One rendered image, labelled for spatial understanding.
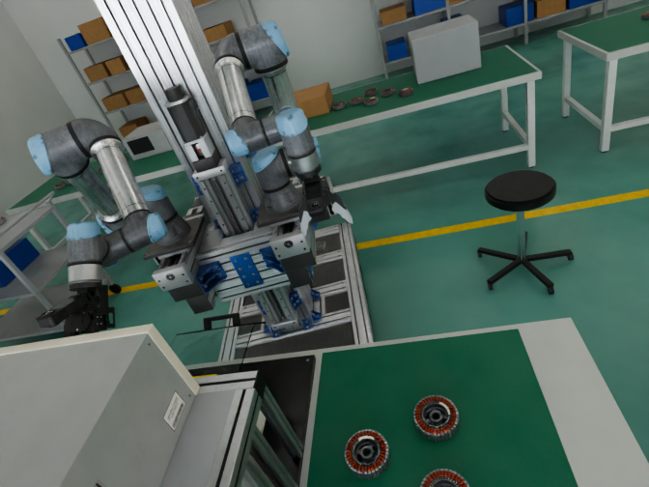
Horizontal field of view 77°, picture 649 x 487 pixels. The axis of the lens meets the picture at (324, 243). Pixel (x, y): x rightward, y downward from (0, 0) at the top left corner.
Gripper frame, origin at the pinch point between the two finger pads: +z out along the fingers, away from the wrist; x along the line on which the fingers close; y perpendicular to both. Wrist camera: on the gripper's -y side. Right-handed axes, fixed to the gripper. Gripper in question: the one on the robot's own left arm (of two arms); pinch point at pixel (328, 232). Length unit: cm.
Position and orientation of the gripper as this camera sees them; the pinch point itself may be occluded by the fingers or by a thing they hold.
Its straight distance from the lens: 119.2
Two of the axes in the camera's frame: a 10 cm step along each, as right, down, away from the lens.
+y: -0.4, -5.6, 8.3
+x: -9.6, 2.6, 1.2
